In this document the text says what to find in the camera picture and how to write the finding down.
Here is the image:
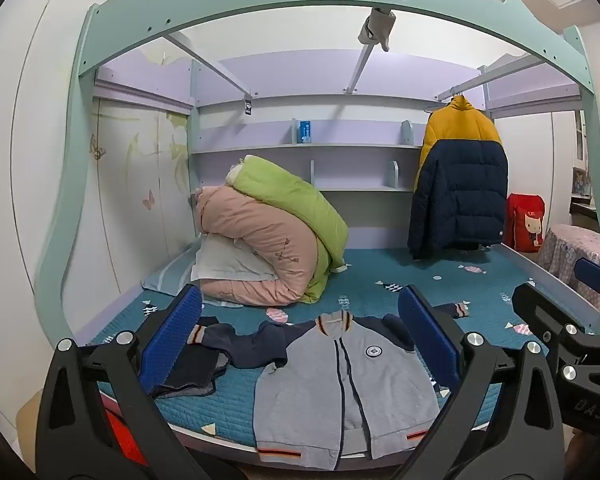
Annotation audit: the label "grey glove on bar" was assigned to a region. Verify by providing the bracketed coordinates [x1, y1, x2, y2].
[357, 7, 397, 53]

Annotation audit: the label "blue striped pillow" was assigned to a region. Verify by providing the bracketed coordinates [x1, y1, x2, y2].
[141, 250, 206, 296]

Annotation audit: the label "mint green bunk bed frame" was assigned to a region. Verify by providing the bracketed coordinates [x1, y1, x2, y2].
[35, 0, 600, 461]

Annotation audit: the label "white pillow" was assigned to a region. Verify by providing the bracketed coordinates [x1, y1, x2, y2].
[190, 234, 276, 283]

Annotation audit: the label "lilac shelf unit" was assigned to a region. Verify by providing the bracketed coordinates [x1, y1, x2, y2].
[190, 50, 486, 193]

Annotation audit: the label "green quilt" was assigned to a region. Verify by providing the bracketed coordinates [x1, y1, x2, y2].
[226, 156, 350, 305]

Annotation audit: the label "navy folded pants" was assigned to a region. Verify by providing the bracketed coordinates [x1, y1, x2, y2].
[152, 316, 231, 401]

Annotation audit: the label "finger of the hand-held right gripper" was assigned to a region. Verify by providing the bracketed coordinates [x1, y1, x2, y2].
[511, 284, 588, 356]
[574, 258, 600, 331]

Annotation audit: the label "red cartoon bag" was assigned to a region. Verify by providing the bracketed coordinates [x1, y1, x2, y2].
[505, 192, 546, 253]

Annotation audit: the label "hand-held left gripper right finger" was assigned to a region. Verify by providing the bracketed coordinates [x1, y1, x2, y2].
[375, 284, 566, 480]

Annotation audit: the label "teal quilted bed mat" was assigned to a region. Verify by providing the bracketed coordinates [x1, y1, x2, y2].
[87, 247, 588, 443]

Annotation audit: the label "patterned tablecloth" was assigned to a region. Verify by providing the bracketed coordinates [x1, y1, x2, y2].
[537, 225, 600, 311]

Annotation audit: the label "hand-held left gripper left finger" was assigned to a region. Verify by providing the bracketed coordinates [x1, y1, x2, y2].
[35, 284, 251, 480]

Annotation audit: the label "yellow and navy puffer jacket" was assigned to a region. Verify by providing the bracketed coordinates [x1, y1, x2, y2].
[407, 95, 509, 261]

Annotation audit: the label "grey and navy zip jacket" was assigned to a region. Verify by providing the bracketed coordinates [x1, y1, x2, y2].
[187, 304, 473, 472]

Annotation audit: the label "pink quilt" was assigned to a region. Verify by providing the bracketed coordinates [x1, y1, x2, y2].
[194, 186, 331, 307]

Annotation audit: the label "red orange cloth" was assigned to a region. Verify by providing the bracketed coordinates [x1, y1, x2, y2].
[105, 405, 148, 466]

